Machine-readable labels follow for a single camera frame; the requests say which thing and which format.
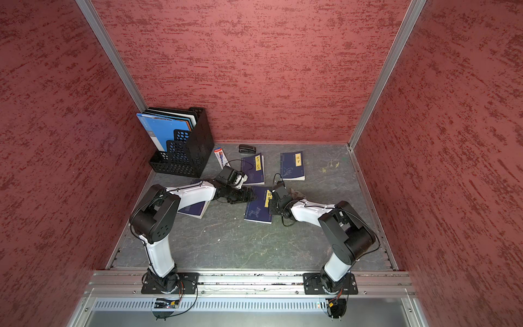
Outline grey striped wiping cloth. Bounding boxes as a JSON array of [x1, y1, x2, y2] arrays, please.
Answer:
[[290, 189, 306, 200]]

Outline navy book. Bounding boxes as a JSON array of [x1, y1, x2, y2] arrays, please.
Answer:
[[178, 202, 209, 219], [241, 154, 265, 185], [244, 186, 272, 224], [280, 151, 305, 181]]

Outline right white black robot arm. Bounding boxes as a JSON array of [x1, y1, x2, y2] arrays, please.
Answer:
[[269, 182, 378, 294]]

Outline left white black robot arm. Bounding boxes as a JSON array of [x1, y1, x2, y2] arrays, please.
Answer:
[[129, 180, 256, 294]]

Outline pencil box white blue red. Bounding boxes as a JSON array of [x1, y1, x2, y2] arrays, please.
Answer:
[[214, 148, 229, 169]]

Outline black mesh file organizer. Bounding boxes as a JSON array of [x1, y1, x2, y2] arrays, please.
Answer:
[[146, 107, 215, 178]]

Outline dark folders in organizer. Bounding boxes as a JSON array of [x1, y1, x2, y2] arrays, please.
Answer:
[[144, 108, 198, 128]]

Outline blue folder in organizer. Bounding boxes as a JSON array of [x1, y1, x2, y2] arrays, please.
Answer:
[[136, 113, 193, 152]]

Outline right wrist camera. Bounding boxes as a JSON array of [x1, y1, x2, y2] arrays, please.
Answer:
[[272, 182, 288, 198]]

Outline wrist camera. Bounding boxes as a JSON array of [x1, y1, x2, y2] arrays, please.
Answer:
[[272, 182, 288, 198], [215, 166, 248, 189]]

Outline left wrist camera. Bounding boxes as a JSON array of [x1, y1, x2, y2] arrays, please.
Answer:
[[215, 166, 248, 189]]

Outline aluminium mounting rail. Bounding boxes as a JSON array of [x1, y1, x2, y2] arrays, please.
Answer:
[[84, 268, 418, 298]]

